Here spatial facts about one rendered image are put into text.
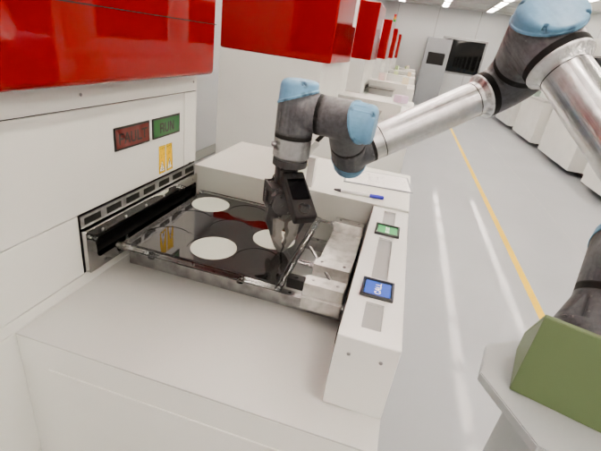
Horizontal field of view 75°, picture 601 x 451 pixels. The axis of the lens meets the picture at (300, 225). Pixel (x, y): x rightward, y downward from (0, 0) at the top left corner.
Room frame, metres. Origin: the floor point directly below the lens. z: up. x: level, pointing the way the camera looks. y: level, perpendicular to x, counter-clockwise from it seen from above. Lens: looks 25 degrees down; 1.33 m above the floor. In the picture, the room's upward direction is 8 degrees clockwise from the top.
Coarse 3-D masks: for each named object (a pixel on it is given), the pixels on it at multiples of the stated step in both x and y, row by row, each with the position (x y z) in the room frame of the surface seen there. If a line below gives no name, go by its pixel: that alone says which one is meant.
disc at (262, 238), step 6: (258, 234) 0.84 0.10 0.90; (264, 234) 0.84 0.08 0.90; (282, 234) 0.86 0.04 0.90; (258, 240) 0.81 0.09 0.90; (264, 240) 0.82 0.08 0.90; (270, 240) 0.82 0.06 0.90; (282, 240) 0.83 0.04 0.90; (294, 240) 0.84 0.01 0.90; (264, 246) 0.79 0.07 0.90; (270, 246) 0.79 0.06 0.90
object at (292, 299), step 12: (132, 252) 0.76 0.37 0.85; (144, 264) 0.75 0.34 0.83; (156, 264) 0.75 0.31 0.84; (168, 264) 0.74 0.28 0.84; (180, 276) 0.73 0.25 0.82; (192, 276) 0.73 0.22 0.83; (204, 276) 0.72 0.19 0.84; (216, 276) 0.72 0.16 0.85; (228, 288) 0.71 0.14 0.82; (240, 288) 0.71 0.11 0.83; (252, 288) 0.70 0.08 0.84; (264, 288) 0.69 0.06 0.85; (276, 300) 0.69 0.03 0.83; (288, 300) 0.68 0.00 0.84; (312, 312) 0.67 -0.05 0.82
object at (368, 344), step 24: (384, 216) 0.94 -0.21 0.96; (408, 216) 0.96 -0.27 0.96; (384, 240) 0.79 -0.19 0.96; (360, 264) 0.66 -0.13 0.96; (384, 264) 0.68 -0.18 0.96; (360, 288) 0.58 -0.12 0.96; (360, 312) 0.51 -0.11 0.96; (384, 312) 0.52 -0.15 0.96; (336, 336) 0.45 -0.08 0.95; (360, 336) 0.45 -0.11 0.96; (384, 336) 0.46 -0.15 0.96; (336, 360) 0.45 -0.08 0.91; (360, 360) 0.44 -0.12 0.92; (384, 360) 0.44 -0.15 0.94; (336, 384) 0.45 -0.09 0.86; (360, 384) 0.44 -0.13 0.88; (384, 384) 0.44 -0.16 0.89; (360, 408) 0.44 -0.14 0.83
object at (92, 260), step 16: (192, 176) 1.06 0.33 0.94; (160, 192) 0.91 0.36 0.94; (192, 192) 1.09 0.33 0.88; (128, 208) 0.79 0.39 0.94; (144, 208) 0.84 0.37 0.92; (96, 224) 0.70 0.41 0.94; (112, 224) 0.73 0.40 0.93; (144, 224) 0.86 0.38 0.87; (80, 240) 0.66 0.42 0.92; (96, 240) 0.68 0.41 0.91; (96, 256) 0.68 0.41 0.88; (112, 256) 0.72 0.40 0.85
